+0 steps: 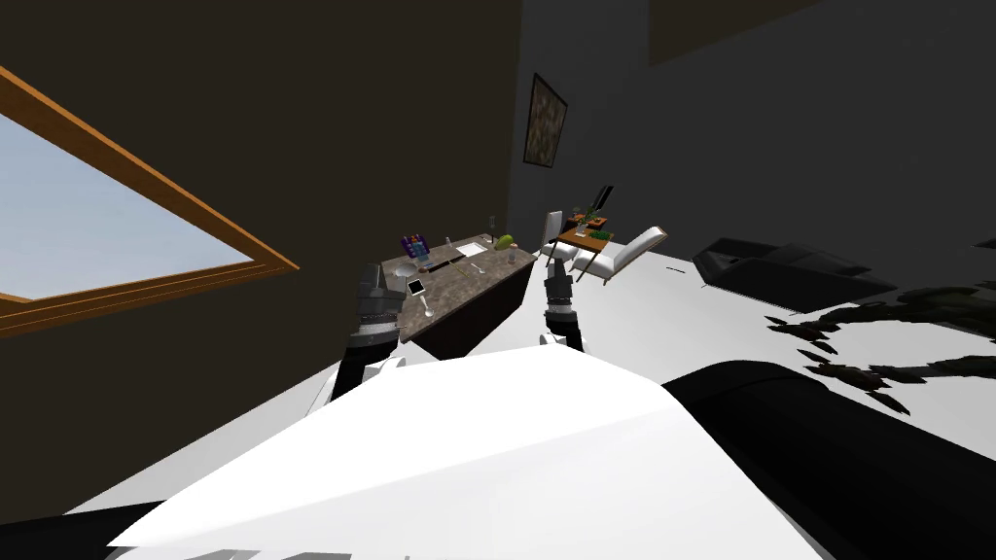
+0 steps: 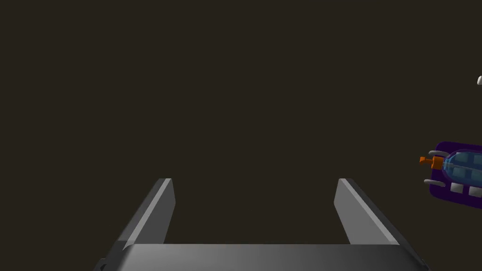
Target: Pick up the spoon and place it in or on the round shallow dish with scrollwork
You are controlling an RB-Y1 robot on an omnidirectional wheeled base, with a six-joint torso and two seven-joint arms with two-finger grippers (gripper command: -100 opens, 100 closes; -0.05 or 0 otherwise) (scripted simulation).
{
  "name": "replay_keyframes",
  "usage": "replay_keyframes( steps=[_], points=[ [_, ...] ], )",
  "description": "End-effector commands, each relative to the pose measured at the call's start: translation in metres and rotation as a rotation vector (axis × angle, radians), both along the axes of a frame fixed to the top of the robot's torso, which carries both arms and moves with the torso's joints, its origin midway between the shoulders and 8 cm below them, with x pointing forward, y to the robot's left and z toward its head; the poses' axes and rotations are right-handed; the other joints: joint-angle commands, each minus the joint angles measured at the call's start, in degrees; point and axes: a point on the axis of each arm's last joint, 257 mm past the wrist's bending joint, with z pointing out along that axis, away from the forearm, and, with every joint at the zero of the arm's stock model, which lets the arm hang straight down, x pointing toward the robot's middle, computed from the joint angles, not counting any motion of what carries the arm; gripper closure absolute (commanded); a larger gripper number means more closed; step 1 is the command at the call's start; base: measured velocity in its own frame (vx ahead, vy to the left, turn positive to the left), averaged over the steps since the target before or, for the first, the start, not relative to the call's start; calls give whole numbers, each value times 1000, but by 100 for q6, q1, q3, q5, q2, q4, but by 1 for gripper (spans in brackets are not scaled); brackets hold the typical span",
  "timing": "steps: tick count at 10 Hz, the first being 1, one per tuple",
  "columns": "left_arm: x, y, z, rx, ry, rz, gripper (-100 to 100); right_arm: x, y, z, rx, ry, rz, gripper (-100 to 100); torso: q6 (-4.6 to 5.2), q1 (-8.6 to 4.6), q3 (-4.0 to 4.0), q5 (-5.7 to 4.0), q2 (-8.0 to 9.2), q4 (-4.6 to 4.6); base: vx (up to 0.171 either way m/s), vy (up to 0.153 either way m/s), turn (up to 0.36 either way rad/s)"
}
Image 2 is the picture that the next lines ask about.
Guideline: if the blue bottle with orange cap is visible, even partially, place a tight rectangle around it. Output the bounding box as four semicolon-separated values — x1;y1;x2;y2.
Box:
419;150;482;188

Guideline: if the purple box with pale squares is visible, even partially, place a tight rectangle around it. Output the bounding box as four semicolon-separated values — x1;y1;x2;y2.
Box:
424;141;482;209

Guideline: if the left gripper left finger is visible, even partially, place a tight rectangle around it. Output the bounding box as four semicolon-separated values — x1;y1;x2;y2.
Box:
117;178;177;251

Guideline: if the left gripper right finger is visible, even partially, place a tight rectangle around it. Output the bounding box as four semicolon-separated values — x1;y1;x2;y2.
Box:
333;178;400;246

